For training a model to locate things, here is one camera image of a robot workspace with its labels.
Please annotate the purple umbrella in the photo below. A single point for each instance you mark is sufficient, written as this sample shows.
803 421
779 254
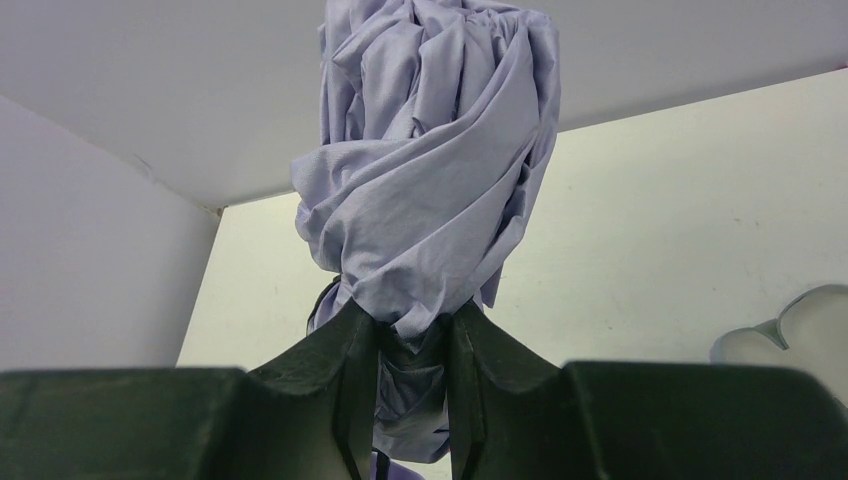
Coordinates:
438 120

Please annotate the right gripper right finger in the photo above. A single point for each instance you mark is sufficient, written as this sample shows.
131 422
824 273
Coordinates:
514 415

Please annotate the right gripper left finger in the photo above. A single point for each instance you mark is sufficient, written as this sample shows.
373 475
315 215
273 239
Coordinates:
306 414

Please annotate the purple zippered umbrella case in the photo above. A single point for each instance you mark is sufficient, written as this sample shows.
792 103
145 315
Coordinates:
809 334

